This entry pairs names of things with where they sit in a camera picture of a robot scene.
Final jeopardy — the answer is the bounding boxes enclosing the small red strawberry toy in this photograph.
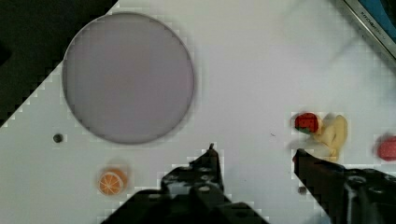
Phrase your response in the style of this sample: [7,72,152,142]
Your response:
[294,113,322,134]

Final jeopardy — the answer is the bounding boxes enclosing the large red strawberry toy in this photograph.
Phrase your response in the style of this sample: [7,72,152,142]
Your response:
[377,136,396,161]

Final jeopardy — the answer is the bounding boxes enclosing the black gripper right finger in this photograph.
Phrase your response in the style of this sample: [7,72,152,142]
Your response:
[293,148,396,224]

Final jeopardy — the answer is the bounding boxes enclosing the round purple plate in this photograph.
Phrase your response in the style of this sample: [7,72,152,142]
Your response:
[62,12,195,145]

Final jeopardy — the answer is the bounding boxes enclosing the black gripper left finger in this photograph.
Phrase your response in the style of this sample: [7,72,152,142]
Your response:
[161,143,224,197]

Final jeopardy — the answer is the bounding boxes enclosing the orange slice toy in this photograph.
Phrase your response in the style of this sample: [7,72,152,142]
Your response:
[98,168,128,196]

